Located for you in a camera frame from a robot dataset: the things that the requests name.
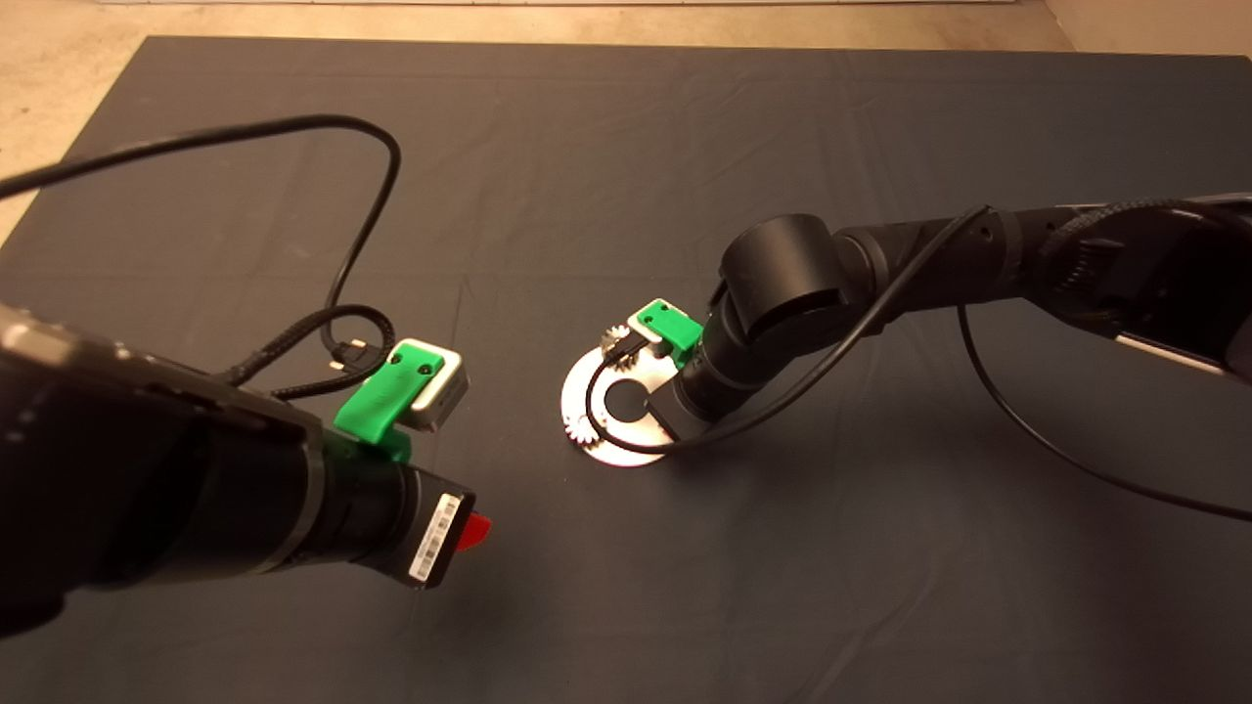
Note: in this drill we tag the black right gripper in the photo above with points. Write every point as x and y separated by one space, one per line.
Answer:
699 396

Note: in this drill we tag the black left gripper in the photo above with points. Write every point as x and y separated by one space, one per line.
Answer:
396 513

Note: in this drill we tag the round metal carrier plate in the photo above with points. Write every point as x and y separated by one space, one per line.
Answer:
626 445

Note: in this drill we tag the small steel planetary gear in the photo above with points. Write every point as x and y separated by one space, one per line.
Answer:
614 337
579 428

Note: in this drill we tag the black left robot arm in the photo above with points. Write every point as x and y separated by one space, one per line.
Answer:
147 469

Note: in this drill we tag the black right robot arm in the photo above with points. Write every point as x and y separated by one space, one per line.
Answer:
802 284

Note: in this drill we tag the dark grey table cloth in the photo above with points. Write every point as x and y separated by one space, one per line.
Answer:
685 587

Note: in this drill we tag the green right camera mount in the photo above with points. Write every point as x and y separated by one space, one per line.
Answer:
675 330

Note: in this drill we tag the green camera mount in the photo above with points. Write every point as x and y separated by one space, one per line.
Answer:
675 330
380 401

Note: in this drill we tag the silver right camera box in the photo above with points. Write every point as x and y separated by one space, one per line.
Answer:
641 330

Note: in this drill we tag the silver camera box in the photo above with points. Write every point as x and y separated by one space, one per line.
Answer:
641 330
442 396

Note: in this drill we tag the silver left camera box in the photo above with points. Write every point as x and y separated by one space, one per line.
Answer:
442 396

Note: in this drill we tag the green left camera mount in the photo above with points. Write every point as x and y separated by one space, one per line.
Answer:
380 401

